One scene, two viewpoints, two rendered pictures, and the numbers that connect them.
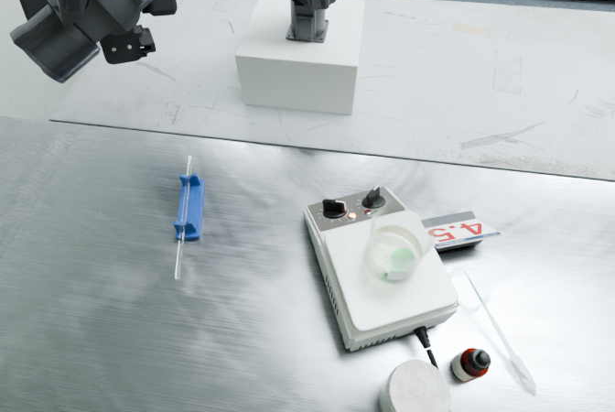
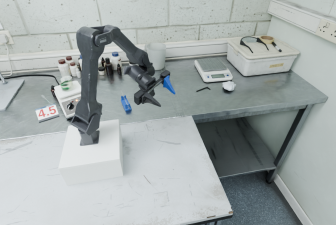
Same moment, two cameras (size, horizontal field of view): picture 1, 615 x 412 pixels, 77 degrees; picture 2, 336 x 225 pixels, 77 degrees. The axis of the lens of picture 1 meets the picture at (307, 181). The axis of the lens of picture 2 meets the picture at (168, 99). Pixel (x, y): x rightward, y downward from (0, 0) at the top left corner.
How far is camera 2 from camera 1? 1.21 m
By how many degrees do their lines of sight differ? 86
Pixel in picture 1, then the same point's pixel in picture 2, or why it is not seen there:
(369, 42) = (60, 191)
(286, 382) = not seen: hidden behind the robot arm
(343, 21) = (72, 148)
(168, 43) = (174, 158)
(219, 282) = (112, 95)
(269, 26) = (108, 136)
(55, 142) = (180, 110)
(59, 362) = not seen: hidden behind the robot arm
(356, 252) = (75, 88)
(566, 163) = not seen: outside the picture
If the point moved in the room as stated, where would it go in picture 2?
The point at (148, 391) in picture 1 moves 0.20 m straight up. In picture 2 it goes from (120, 82) to (115, 51)
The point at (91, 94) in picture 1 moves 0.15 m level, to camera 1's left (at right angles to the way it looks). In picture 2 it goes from (185, 126) to (213, 118)
